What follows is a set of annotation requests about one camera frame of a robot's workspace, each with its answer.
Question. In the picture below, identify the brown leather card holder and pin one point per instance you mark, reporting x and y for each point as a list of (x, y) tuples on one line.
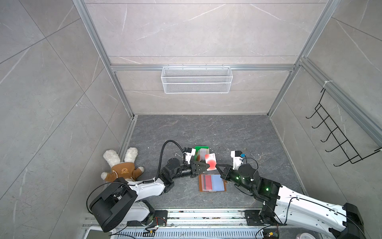
[(219, 185)]

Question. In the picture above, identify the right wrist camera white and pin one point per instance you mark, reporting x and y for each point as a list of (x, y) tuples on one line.
[(237, 157)]

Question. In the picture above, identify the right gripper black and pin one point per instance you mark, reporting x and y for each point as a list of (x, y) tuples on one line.
[(226, 174)]

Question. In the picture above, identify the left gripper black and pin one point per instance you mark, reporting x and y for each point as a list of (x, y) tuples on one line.
[(194, 167)]

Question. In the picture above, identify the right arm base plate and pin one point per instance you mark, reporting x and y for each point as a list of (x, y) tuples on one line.
[(256, 218)]

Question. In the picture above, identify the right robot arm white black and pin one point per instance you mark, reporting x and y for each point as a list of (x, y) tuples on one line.
[(283, 206)]

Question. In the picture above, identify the black wire hook rack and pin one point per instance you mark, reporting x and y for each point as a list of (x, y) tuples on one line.
[(338, 135)]

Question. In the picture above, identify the green plastic card tray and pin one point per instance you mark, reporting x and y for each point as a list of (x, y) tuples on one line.
[(198, 147)]

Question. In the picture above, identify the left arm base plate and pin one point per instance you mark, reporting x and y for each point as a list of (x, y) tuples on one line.
[(159, 217)]

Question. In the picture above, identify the stack of credit cards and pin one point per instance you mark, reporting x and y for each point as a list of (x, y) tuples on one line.
[(201, 154)]

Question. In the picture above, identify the white device at bottom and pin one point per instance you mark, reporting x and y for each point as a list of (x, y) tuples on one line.
[(95, 232)]

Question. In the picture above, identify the white brown plush toy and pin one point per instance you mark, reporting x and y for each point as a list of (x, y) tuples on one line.
[(122, 168)]

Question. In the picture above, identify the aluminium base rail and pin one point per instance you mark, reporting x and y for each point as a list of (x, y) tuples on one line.
[(207, 224)]

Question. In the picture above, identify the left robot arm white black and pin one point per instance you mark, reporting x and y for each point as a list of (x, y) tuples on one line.
[(123, 201)]

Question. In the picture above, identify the white wire mesh basket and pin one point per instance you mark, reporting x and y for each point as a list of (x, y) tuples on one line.
[(196, 80)]

